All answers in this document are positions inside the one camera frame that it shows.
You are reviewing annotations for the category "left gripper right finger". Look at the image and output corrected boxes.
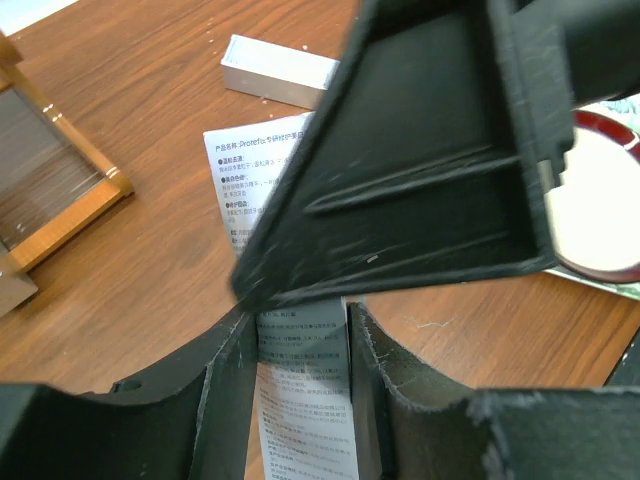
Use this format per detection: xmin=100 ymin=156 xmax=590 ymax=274
xmin=348 ymin=303 xmax=639 ymax=479

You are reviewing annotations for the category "orange wooden three-tier shelf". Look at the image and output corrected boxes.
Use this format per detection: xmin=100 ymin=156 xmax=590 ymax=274
xmin=1 ymin=37 xmax=134 ymax=272

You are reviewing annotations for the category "red rimmed cream plate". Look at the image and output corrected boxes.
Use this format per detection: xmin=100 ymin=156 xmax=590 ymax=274
xmin=542 ymin=110 xmax=640 ymax=280

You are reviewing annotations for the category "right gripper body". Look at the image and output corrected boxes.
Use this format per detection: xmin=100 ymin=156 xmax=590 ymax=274
xmin=487 ymin=0 xmax=640 ymax=191

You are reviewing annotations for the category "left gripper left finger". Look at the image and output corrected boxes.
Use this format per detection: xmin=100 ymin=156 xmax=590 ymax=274
xmin=1 ymin=309 xmax=257 ymax=479

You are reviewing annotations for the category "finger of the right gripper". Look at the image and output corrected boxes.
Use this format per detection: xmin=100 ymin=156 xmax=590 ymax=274
xmin=230 ymin=1 xmax=558 ymax=312

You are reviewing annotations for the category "leaf patterned white tray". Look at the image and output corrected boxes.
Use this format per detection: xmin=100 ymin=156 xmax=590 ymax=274
xmin=544 ymin=94 xmax=640 ymax=301

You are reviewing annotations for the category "silver toothpaste box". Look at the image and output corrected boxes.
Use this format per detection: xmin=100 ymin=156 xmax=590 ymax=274
xmin=203 ymin=113 xmax=359 ymax=479
xmin=220 ymin=34 xmax=339 ymax=110

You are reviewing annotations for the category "black toothpaste box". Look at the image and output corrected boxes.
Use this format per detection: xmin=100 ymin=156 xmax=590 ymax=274
xmin=0 ymin=253 xmax=38 ymax=316

